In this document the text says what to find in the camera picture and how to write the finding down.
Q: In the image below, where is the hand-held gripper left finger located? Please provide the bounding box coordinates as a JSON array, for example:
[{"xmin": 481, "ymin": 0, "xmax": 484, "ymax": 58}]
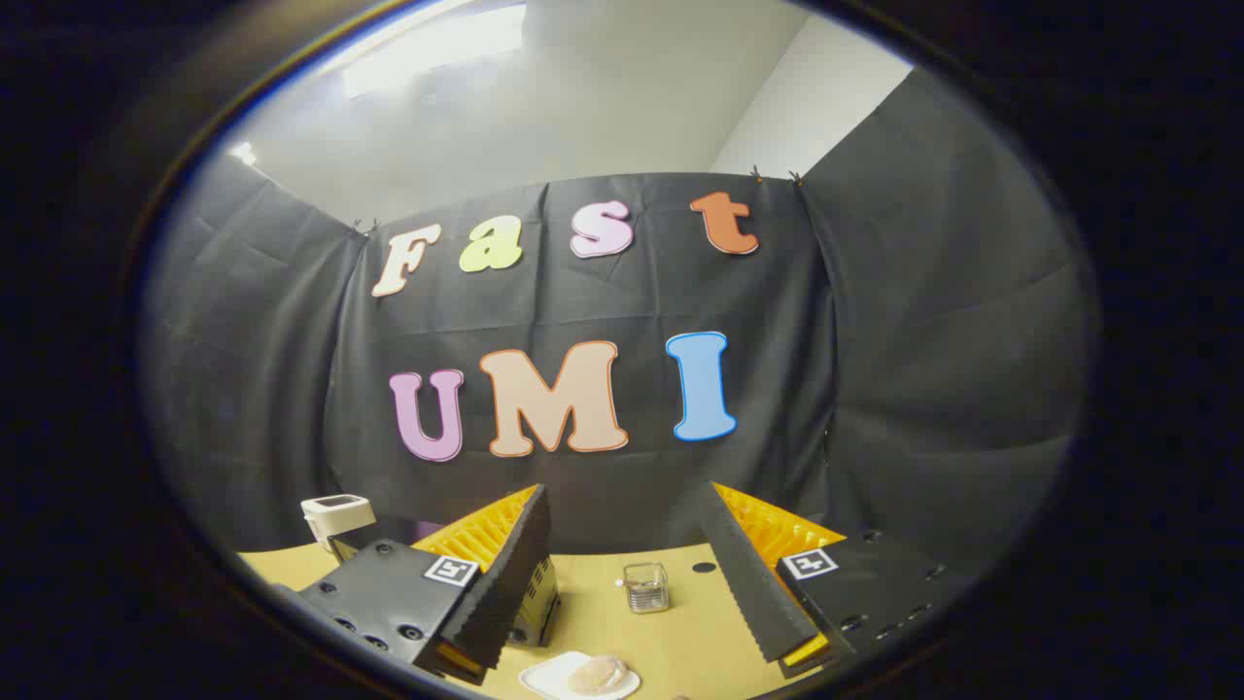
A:
[{"xmin": 277, "ymin": 483, "xmax": 553, "ymax": 687}]

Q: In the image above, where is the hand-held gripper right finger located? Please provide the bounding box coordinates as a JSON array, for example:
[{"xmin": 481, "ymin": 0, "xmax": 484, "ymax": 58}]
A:
[{"xmin": 698, "ymin": 481, "xmax": 978, "ymax": 680}]

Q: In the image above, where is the black toaster oven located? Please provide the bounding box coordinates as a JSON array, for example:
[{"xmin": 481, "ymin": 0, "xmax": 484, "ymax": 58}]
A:
[{"xmin": 326, "ymin": 520, "xmax": 563, "ymax": 650}]

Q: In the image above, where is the sugar-coated bread roll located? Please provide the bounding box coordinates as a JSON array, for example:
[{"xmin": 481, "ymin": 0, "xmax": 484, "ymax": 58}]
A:
[{"xmin": 569, "ymin": 655, "xmax": 628, "ymax": 695}]

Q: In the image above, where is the white pop-up toaster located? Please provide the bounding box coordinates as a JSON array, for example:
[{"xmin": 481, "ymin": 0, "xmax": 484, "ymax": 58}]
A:
[{"xmin": 301, "ymin": 494, "xmax": 377, "ymax": 555}]

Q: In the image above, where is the white plate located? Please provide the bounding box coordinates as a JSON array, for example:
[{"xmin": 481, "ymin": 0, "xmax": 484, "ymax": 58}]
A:
[{"xmin": 518, "ymin": 650, "xmax": 642, "ymax": 700}]

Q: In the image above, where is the wire mesh utensil holder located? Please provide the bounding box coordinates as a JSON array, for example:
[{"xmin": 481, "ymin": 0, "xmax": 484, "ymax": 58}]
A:
[{"xmin": 623, "ymin": 562, "xmax": 671, "ymax": 614}]

